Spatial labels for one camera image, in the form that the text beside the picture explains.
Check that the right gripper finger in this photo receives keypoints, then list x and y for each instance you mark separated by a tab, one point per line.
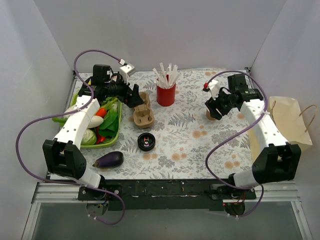
220	112
211	105

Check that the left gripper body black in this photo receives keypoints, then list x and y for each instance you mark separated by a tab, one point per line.
129	95

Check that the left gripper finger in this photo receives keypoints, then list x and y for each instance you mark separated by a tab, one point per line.
130	102
136	100

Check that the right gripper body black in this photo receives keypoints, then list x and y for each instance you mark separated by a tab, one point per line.
215	108

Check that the brown paper coffee cup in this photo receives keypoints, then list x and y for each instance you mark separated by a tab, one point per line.
211	117

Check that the brown cardboard cup carrier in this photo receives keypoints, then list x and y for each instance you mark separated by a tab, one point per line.
143	115

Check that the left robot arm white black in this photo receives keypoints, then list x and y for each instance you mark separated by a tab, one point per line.
62	154

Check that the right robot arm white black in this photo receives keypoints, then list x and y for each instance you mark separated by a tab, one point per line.
278	159

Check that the orange carrot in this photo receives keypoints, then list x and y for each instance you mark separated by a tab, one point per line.
102	112

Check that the red cup holder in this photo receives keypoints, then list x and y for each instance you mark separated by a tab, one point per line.
165	96

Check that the green leafy vegetables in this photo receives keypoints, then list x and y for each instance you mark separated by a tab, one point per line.
110	124

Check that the white radish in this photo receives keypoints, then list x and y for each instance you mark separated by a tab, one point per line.
95	121

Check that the green plastic basket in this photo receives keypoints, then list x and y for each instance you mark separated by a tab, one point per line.
109	141

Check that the spare black cup lid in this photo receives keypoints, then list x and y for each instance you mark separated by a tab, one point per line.
146	141

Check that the red chili pepper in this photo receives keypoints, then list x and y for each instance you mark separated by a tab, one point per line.
100	139

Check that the floral table mat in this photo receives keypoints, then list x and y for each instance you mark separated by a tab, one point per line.
183	135

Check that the green cabbage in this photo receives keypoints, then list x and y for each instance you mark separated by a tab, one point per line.
89	138

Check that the brown paper bag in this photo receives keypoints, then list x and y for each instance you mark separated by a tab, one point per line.
282	123

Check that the purple eggplant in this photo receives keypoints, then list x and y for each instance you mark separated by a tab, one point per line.
110	160

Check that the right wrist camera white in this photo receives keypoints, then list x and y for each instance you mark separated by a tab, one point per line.
213	87

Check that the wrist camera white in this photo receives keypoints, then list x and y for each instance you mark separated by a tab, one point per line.
126	71
213	87

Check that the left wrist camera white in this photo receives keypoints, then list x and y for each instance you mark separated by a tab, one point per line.
126	71

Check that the aluminium frame rail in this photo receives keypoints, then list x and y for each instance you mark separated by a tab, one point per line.
62	193

